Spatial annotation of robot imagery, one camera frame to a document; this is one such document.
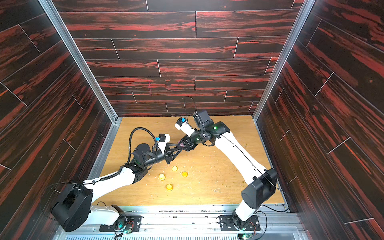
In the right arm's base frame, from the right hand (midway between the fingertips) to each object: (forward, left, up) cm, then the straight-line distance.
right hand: (185, 140), depth 76 cm
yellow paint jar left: (-11, +14, -23) cm, 29 cm away
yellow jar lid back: (-4, +8, -24) cm, 26 cm away
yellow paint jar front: (-16, +9, -24) cm, 30 cm away
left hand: (-4, +2, -1) cm, 4 cm away
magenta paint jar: (-5, +1, +4) cm, 6 cm away
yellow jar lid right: (-8, +1, -25) cm, 26 cm away
